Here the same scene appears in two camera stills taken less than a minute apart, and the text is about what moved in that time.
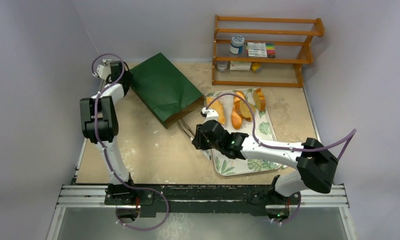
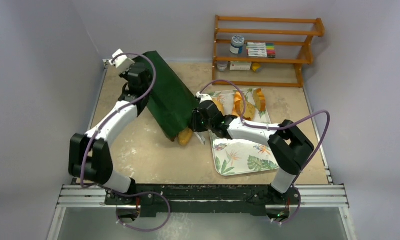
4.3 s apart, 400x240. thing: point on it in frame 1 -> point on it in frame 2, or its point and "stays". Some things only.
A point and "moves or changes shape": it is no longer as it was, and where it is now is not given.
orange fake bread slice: (259, 99) stays
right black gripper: (199, 139) -> (197, 122)
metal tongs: (205, 151) moves or changes shape
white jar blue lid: (237, 44) stays
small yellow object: (256, 67) stays
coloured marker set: (261, 49) stays
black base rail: (202, 200) stays
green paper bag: (169, 95) moves or changes shape
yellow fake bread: (217, 105) stays
